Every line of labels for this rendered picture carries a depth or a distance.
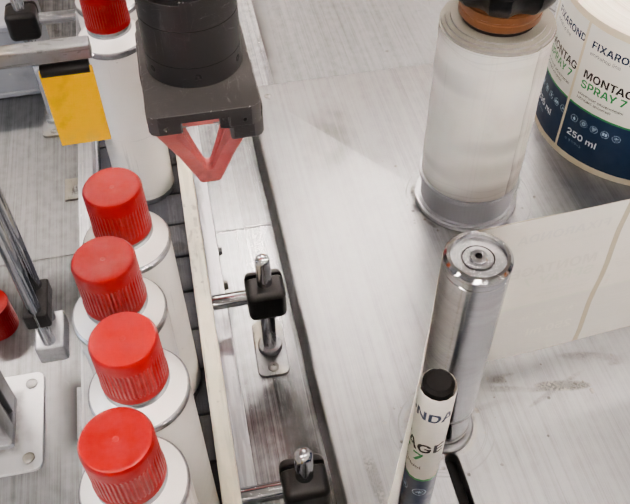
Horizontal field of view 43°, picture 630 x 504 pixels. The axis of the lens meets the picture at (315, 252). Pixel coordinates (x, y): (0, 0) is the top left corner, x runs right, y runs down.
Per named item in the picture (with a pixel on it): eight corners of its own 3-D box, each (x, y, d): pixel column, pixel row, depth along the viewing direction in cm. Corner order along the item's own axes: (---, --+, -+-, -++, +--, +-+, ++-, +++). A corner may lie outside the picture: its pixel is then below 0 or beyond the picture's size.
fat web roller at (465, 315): (481, 448, 56) (535, 280, 42) (418, 460, 55) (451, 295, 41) (460, 392, 59) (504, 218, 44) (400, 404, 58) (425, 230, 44)
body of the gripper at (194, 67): (238, 30, 53) (229, -77, 47) (263, 129, 46) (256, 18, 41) (139, 42, 52) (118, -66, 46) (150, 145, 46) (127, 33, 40)
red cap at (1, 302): (26, 315, 70) (15, 291, 67) (5, 346, 68) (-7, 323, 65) (-8, 305, 71) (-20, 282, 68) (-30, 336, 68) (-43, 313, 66)
